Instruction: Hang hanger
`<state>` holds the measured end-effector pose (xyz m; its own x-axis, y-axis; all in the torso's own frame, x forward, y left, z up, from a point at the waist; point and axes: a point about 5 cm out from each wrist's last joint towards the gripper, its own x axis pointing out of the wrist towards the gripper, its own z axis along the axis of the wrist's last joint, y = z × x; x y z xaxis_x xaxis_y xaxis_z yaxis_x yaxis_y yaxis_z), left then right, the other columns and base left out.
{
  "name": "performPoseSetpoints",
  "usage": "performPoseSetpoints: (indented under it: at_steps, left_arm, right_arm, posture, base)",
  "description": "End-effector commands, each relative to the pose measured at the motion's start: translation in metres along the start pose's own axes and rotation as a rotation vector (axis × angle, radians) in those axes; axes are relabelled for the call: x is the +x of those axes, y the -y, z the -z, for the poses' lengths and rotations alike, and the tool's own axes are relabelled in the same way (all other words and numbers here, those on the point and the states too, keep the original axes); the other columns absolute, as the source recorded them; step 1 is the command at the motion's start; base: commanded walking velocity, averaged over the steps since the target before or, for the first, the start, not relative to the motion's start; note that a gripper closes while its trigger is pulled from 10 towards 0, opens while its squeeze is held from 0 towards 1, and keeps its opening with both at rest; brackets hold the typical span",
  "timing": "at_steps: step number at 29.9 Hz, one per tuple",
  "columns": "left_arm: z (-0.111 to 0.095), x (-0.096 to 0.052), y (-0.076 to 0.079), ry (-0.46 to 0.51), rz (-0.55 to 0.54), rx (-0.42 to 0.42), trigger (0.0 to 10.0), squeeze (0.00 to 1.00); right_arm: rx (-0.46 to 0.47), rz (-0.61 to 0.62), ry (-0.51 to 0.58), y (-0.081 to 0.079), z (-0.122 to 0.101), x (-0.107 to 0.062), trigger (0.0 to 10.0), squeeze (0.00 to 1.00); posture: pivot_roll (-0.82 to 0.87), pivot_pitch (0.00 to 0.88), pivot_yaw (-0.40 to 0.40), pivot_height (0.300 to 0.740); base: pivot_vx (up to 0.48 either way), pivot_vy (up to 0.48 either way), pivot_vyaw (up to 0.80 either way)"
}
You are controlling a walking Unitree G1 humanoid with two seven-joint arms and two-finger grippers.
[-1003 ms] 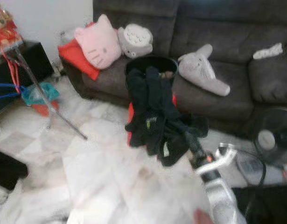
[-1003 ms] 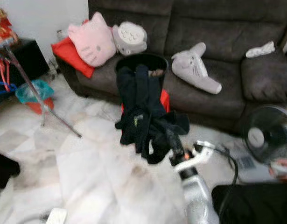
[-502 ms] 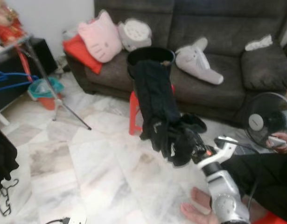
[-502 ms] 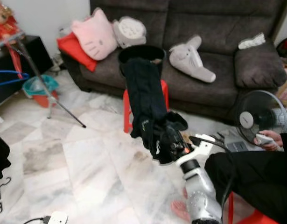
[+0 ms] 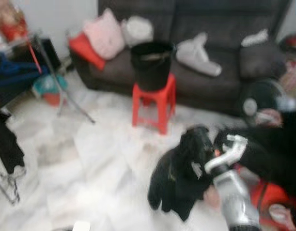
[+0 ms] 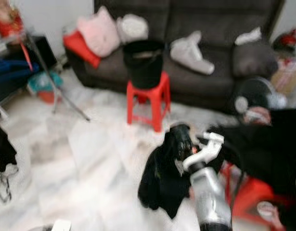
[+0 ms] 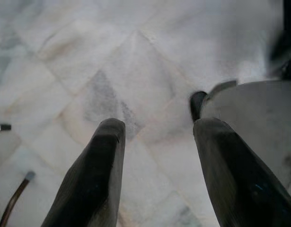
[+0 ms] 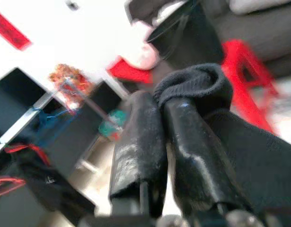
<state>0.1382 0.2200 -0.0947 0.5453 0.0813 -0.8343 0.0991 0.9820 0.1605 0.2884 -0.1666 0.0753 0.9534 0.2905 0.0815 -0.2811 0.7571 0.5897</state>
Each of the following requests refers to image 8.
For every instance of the red wall banner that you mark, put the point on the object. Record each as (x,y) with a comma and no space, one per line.
(10,30)

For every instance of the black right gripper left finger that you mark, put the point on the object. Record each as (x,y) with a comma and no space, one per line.
(140,142)

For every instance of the red plastic stool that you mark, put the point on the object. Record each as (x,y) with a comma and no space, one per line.
(240,78)

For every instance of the red hanger green hook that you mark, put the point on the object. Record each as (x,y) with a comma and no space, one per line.
(36,149)

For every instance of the grey long eared plush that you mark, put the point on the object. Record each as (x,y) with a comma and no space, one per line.
(254,4)

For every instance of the dark grey fabric sofa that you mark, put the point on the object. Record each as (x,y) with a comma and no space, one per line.
(266,35)

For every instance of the black TV cabinet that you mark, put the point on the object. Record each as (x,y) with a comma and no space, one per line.
(72,142)

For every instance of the teal plastic bag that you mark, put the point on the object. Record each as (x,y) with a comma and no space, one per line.
(117,118)

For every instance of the black shirt green print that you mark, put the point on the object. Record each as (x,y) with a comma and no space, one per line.
(266,160)

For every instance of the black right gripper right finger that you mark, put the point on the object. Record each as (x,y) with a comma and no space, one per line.
(190,153)

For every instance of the black plastic bucket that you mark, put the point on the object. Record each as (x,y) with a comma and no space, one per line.
(183,40)

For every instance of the red cushion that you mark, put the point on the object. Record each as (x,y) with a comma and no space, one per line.
(128,71)

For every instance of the red bucket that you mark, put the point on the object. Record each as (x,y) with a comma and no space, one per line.
(114,136)

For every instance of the black television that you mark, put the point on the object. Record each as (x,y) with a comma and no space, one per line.
(15,94)

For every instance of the red Chinese doll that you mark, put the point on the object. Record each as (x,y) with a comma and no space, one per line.
(64,78)

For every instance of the pink cat face cushion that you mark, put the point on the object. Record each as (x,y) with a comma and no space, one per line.
(146,56)

